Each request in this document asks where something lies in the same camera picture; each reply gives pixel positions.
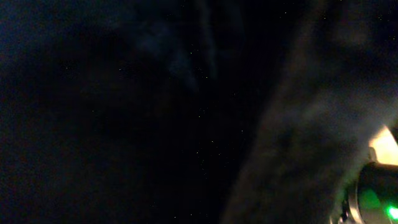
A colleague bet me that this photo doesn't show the navy blue shorts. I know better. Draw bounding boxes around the navy blue shorts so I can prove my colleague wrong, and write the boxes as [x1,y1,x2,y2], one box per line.
[1,1,397,223]

